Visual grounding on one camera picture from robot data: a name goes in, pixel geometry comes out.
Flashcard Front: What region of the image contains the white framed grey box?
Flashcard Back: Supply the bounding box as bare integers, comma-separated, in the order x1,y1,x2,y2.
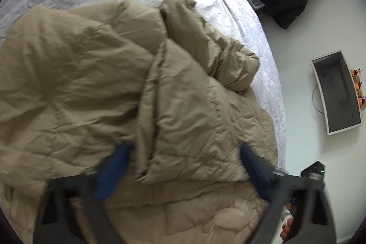
310,50,362,136

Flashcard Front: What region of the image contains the black clothes heap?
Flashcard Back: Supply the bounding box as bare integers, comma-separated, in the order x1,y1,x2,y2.
254,0,321,30

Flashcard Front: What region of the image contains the thin black cable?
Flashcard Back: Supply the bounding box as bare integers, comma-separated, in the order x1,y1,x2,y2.
312,83,329,133

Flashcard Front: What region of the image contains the person's right hand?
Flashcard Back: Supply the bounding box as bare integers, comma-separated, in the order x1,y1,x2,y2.
281,202,294,241

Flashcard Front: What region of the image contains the small grey remote device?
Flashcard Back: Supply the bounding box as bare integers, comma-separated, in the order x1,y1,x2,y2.
245,0,265,11

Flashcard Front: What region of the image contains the autumn flower decoration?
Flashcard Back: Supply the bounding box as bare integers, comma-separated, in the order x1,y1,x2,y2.
350,68,366,112

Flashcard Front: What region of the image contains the beige puffer jacket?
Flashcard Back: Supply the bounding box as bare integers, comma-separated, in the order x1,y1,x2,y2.
0,0,280,244

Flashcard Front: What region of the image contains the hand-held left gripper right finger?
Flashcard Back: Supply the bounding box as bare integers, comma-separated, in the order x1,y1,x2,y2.
240,143,337,244

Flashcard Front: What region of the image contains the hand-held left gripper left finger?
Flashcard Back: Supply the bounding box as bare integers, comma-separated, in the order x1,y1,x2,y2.
33,142,134,244

